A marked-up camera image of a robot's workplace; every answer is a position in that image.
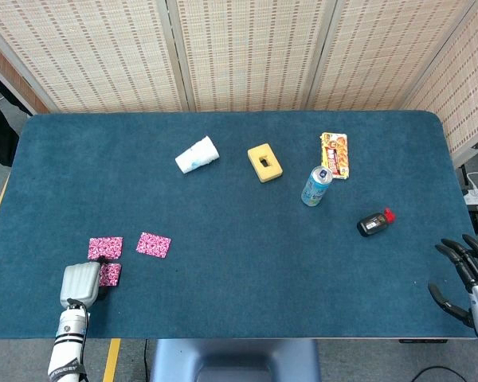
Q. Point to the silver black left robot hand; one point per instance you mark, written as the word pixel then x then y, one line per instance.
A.
pixel 79 282

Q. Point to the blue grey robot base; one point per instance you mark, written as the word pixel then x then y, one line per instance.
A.
pixel 235 358

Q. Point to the black table control panel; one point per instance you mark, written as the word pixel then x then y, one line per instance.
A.
pixel 422 341

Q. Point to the black bottle with red cap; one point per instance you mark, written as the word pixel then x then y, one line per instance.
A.
pixel 371 224

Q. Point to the white paper cup blue print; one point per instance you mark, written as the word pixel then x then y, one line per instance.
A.
pixel 195 156

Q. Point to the person in black clothes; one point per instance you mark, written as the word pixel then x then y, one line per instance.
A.
pixel 0 127

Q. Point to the light blue drink can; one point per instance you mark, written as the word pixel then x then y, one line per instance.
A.
pixel 314 191

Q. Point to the woven bamboo folding screen panel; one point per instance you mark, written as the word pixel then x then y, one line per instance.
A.
pixel 466 95
pixel 374 51
pixel 95 51
pixel 247 51

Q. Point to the yellow red snack box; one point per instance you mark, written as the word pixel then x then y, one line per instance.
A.
pixel 336 155

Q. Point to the brown backed folding screen panel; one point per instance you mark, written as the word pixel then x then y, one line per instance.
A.
pixel 12 75

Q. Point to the yellow sponge with hole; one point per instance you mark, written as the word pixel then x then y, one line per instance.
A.
pixel 273 171

